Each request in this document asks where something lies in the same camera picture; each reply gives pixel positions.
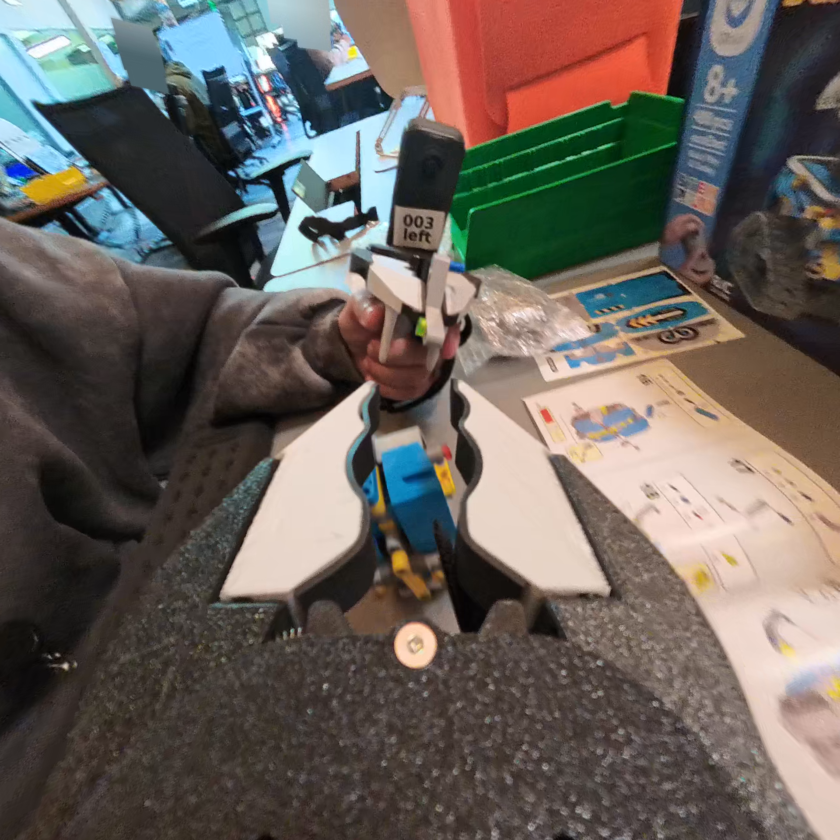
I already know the person's grey sweatshirt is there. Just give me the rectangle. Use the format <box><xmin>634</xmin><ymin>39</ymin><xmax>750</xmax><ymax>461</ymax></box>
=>
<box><xmin>0</xmin><ymin>217</ymin><xmax>283</xmax><ymax>840</ymax></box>

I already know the green plastic bin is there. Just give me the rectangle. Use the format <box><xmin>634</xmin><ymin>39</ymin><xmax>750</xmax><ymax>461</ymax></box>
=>
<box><xmin>449</xmin><ymin>92</ymin><xmax>686</xmax><ymax>282</ymax></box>

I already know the dark blue toy set box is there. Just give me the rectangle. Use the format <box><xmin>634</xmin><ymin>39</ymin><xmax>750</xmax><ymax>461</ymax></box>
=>
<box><xmin>659</xmin><ymin>0</ymin><xmax>840</xmax><ymax>368</ymax></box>

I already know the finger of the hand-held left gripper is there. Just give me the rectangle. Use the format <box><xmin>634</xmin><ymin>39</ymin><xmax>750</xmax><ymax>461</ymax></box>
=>
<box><xmin>364</xmin><ymin>261</ymin><xmax>427</xmax><ymax>365</ymax></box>
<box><xmin>446</xmin><ymin>270</ymin><xmax>483</xmax><ymax>322</ymax></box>

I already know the white table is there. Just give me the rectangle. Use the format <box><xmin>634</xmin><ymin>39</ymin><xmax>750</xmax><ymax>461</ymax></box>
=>
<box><xmin>269</xmin><ymin>95</ymin><xmax>427</xmax><ymax>293</ymax></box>

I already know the beige shell chair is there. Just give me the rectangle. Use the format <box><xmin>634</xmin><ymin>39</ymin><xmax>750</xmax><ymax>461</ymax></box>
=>
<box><xmin>331</xmin><ymin>0</ymin><xmax>431</xmax><ymax>158</ymax></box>

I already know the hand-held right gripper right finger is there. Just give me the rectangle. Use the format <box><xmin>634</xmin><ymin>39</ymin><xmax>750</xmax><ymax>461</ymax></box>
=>
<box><xmin>451</xmin><ymin>379</ymin><xmax>613</xmax><ymax>632</ymax></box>

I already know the person's left hand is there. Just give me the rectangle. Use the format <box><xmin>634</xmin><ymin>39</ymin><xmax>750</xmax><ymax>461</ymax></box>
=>
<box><xmin>336</xmin><ymin>297</ymin><xmax>465</xmax><ymax>401</ymax></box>

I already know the blue sticker sheet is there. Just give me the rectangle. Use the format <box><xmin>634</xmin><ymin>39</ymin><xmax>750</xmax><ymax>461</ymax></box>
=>
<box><xmin>535</xmin><ymin>266</ymin><xmax>746</xmax><ymax>383</ymax></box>

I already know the person's left forearm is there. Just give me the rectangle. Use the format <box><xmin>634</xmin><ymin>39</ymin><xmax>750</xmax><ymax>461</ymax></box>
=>
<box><xmin>210</xmin><ymin>283</ymin><xmax>368</xmax><ymax>427</ymax></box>

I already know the yellow bin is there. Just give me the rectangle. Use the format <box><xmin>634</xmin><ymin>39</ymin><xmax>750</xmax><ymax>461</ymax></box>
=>
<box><xmin>20</xmin><ymin>167</ymin><xmax>88</xmax><ymax>202</ymax></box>

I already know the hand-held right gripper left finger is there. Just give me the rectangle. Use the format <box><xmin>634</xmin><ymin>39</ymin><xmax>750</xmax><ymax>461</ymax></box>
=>
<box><xmin>218</xmin><ymin>382</ymin><xmax>380</xmax><ymax>614</ymax></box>

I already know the crumpled clear plastic bag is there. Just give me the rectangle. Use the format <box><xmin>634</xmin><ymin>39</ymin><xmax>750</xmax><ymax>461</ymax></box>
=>
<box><xmin>453</xmin><ymin>266</ymin><xmax>595</xmax><ymax>378</ymax></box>

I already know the black strap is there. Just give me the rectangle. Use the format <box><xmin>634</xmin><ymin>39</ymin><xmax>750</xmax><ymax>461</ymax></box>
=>
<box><xmin>298</xmin><ymin>206</ymin><xmax>379</xmax><ymax>244</ymax></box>

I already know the black dimpled pad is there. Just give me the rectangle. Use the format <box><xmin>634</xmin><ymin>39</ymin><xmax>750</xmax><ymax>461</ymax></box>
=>
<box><xmin>141</xmin><ymin>420</ymin><xmax>283</xmax><ymax>592</ymax></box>

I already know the black office chair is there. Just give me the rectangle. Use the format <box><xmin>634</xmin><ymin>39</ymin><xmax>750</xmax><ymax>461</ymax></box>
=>
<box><xmin>36</xmin><ymin>85</ymin><xmax>280</xmax><ymax>290</ymax></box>

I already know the white instruction booklet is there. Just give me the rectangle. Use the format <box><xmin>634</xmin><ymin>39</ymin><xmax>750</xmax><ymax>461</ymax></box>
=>
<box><xmin>521</xmin><ymin>357</ymin><xmax>840</xmax><ymax>840</ymax></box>

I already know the black zipper pull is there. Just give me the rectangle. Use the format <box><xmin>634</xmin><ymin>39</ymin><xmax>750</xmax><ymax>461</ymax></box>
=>
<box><xmin>0</xmin><ymin>620</ymin><xmax>78</xmax><ymax>690</ymax></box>

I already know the blue toy brick vehicle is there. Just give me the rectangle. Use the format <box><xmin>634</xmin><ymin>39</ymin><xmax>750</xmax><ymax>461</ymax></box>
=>
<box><xmin>361</xmin><ymin>427</ymin><xmax>460</xmax><ymax>601</ymax></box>

